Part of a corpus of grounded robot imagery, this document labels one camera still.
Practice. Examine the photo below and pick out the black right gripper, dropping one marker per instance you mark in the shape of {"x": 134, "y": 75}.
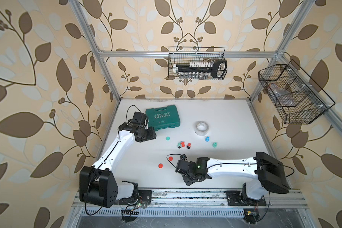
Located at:
{"x": 186, "y": 181}

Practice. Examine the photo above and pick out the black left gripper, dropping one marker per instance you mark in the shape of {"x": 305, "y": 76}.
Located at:
{"x": 151, "y": 134}

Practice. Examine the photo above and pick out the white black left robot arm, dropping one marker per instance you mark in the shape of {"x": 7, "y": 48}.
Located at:
{"x": 97, "y": 184}

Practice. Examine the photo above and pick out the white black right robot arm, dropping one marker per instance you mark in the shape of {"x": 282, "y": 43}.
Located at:
{"x": 263, "y": 175}

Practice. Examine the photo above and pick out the green plastic tool case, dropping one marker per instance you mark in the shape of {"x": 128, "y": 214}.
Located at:
{"x": 163, "y": 117}

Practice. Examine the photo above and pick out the clear packing tape roll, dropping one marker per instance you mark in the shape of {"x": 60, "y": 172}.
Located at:
{"x": 201, "y": 128}

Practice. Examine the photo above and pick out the black white tool in basket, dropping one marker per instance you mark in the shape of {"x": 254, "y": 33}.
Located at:
{"x": 215, "y": 69}

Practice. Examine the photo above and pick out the plastic bag in basket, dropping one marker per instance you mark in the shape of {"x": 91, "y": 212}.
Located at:
{"x": 280, "y": 96}

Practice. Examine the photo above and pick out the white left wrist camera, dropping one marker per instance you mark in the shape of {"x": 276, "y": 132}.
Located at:
{"x": 139, "y": 119}

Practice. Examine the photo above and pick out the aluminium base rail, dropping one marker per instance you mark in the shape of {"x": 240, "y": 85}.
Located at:
{"x": 194, "y": 203}

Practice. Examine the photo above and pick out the black wire basket back wall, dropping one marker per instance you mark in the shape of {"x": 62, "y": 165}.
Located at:
{"x": 185, "y": 55}

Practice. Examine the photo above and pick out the black wire basket wall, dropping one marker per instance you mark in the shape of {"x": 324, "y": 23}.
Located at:
{"x": 311, "y": 100}
{"x": 185, "y": 55}

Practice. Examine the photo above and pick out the black wire basket right wall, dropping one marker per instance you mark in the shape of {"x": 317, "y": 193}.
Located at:
{"x": 311, "y": 100}

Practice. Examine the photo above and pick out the aluminium cage frame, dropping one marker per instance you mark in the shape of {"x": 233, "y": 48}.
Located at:
{"x": 275, "y": 56}

